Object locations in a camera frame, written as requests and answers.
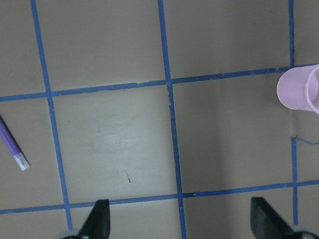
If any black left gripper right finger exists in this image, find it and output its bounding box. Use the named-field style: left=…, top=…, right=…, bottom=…
left=250, top=197, right=295, bottom=239

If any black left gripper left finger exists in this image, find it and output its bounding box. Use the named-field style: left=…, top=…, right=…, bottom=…
left=77, top=199, right=110, bottom=239

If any purple marker pen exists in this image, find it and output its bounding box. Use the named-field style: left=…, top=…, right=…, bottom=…
left=0, top=117, right=30, bottom=171

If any pink mesh cup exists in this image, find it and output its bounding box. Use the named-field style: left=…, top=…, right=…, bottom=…
left=277, top=65, right=319, bottom=114

